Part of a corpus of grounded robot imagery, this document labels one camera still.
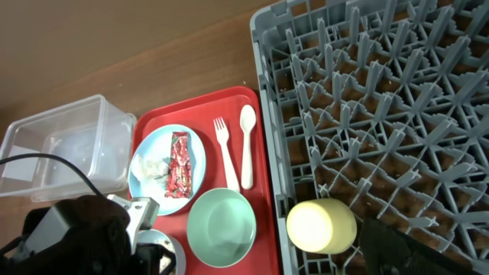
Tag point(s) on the green bowl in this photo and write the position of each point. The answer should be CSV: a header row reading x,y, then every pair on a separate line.
x,y
221,227

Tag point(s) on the large light blue plate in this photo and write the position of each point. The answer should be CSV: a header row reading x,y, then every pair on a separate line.
x,y
153,183

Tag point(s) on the grey dishwasher rack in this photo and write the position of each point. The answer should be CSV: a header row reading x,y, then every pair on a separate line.
x,y
382,105

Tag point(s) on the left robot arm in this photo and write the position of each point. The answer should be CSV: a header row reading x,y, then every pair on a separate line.
x,y
89,235

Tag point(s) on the white plastic fork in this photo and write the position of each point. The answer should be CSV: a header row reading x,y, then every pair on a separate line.
x,y
222,136

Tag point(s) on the red snack wrapper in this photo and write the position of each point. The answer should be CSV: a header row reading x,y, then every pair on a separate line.
x,y
179,180

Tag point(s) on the red serving tray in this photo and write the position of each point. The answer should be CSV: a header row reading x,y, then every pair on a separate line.
x,y
198,114

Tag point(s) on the small light blue bowl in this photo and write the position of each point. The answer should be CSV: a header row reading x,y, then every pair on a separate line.
x,y
167,265

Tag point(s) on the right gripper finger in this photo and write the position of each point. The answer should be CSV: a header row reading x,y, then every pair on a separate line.
x,y
387,250

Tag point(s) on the yellow cup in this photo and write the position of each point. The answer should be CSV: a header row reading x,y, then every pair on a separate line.
x,y
321,226

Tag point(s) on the clear plastic bin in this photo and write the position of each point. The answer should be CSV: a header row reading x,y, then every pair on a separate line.
x,y
91,133

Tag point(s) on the white plastic spoon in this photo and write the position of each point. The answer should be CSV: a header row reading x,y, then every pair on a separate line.
x,y
248,120

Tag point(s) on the white tissue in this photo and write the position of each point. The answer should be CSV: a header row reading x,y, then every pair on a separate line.
x,y
144,169

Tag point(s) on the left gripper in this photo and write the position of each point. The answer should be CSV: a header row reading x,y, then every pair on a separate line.
x,y
146,260

